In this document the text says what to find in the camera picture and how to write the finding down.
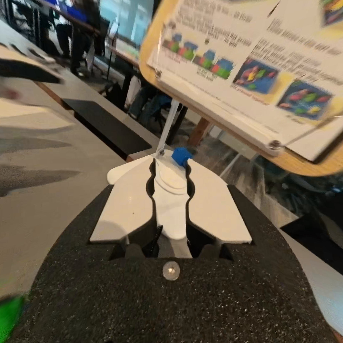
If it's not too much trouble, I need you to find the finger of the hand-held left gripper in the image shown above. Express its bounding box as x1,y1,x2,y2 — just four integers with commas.
0,43,65,84
0,98,76,130

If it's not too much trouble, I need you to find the white acrylic stand base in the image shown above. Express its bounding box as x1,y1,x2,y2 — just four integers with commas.
107,99,228,240

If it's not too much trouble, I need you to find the blue single-stud mega block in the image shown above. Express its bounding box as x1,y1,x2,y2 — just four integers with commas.
171,147,194,169

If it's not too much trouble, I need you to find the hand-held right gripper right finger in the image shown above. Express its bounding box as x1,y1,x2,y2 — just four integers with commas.
185,158,253,245

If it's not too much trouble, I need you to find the black table inset panel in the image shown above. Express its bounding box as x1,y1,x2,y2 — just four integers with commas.
62,98,152,162

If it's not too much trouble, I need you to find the green two-stud mega block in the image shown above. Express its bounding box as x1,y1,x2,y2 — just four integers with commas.
0,294,26,343

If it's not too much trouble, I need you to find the computer monitor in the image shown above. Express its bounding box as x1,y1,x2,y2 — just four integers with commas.
99,0,154,50

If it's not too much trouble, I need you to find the wooden table leg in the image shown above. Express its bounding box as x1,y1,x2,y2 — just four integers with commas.
188,118,211,147

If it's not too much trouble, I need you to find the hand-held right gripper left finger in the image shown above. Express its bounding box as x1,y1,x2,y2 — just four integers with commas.
90,158,157,245

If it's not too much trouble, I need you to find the printed instruction sheet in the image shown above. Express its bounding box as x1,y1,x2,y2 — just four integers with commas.
147,0,343,162

